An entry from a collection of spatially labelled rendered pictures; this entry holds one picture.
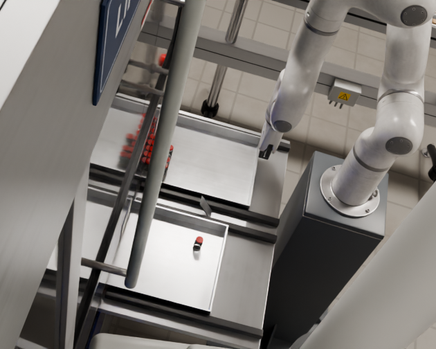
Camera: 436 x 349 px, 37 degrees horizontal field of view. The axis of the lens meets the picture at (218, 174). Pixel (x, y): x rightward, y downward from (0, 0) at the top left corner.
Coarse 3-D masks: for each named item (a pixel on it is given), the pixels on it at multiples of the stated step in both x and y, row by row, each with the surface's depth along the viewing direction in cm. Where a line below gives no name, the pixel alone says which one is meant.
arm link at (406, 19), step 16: (320, 0) 145; (336, 0) 143; (352, 0) 142; (368, 0) 139; (384, 0) 136; (400, 0) 133; (416, 0) 132; (432, 0) 133; (320, 16) 147; (336, 16) 147; (384, 16) 138; (400, 16) 135; (416, 16) 133; (432, 16) 135
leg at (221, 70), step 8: (240, 0) 257; (248, 0) 259; (240, 8) 260; (232, 16) 265; (240, 16) 263; (232, 24) 267; (240, 24) 267; (232, 32) 270; (232, 40) 273; (216, 72) 290; (224, 72) 288; (216, 80) 292; (216, 88) 296; (208, 96) 302; (216, 96) 300; (208, 104) 305; (216, 104) 306
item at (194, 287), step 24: (168, 216) 177; (192, 216) 175; (120, 240) 170; (168, 240) 173; (192, 240) 174; (216, 240) 176; (120, 264) 166; (144, 264) 167; (168, 264) 169; (192, 264) 170; (216, 264) 172; (120, 288) 159; (144, 288) 163; (168, 288) 165; (192, 288) 166
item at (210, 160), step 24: (192, 120) 196; (192, 144) 194; (216, 144) 196; (240, 144) 198; (168, 168) 187; (192, 168) 189; (216, 168) 191; (240, 168) 193; (192, 192) 181; (216, 192) 186; (240, 192) 187
